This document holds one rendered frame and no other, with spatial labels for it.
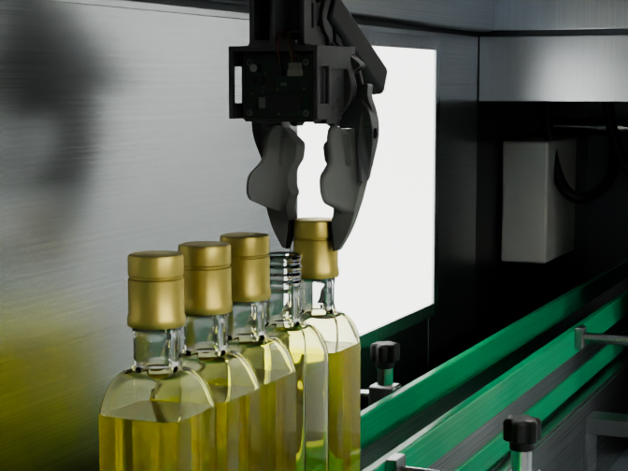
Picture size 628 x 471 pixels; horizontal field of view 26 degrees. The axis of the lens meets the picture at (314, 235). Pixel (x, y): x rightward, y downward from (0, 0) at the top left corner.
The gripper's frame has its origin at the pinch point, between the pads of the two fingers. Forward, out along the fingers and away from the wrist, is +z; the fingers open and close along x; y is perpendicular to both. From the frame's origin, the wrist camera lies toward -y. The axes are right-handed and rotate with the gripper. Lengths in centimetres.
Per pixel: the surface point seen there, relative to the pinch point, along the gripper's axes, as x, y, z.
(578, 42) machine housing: -3, -90, -17
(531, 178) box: -13, -101, 3
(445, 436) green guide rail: 3.6, -19.5, 20.3
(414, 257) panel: -14, -56, 9
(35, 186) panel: -11.8, 19.0, -4.3
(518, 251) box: -14, -101, 14
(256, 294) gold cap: 1.6, 12.8, 3.0
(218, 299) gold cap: 1.8, 18.5, 2.5
